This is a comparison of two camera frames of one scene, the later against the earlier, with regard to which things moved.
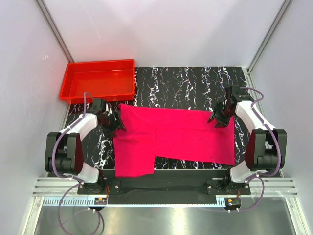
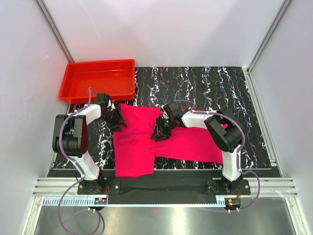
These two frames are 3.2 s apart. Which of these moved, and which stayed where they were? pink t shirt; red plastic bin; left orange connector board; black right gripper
Moved: black right gripper
Stayed: red plastic bin; pink t shirt; left orange connector board
